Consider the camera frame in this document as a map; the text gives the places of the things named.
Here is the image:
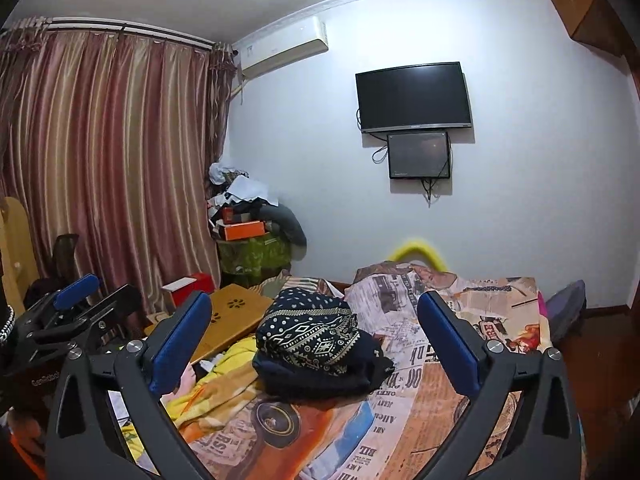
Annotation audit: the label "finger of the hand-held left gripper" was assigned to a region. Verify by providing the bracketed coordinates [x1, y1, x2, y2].
[27, 285, 143, 351]
[20, 274, 100, 331]

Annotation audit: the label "curtain rod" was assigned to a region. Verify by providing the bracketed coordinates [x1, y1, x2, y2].
[0, 16, 236, 53]

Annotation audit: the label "white air conditioner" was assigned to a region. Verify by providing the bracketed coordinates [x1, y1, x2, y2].
[232, 16, 330, 80]

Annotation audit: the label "dark chair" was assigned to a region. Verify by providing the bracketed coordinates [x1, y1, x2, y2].
[52, 234, 81, 281]

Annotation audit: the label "small wall monitor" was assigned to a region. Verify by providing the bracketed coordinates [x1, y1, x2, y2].
[386, 131, 452, 180]

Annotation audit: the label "person's left forearm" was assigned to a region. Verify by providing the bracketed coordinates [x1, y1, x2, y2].
[7, 435, 48, 476]

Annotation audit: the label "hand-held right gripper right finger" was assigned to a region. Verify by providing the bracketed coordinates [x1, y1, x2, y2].
[417, 290, 583, 480]

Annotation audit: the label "orange box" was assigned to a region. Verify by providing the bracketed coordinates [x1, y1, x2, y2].
[222, 220, 267, 242]

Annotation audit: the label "yellow curved cushion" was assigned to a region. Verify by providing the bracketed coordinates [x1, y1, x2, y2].
[391, 241, 448, 273]

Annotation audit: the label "grey purple backpack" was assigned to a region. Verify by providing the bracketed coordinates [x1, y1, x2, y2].
[545, 279, 587, 343]

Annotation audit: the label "striped pink curtain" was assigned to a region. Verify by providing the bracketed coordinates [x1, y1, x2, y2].
[0, 25, 236, 306]

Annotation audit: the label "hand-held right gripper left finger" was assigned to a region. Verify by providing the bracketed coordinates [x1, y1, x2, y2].
[45, 290, 213, 480]

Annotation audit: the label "green patterned cloth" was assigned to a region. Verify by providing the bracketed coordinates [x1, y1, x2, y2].
[217, 234, 292, 288]

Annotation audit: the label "large wall television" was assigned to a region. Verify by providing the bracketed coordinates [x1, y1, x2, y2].
[355, 62, 474, 134]

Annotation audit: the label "printed blanket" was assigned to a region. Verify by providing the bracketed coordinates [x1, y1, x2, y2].
[107, 259, 553, 480]

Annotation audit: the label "pile of white papers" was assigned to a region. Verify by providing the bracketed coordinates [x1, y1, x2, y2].
[208, 162, 268, 203]

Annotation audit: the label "light wooden board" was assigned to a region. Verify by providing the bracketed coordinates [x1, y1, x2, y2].
[0, 196, 41, 311]

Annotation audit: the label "yellow cloth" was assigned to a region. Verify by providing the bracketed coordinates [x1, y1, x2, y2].
[120, 337, 261, 461]

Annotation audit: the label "wooden lap desk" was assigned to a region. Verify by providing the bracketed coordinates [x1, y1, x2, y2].
[145, 284, 277, 365]

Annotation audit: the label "navy patterned hoodie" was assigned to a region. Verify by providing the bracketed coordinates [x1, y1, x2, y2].
[252, 287, 396, 401]

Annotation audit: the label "black screen cables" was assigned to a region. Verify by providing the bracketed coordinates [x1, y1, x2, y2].
[356, 107, 451, 206]

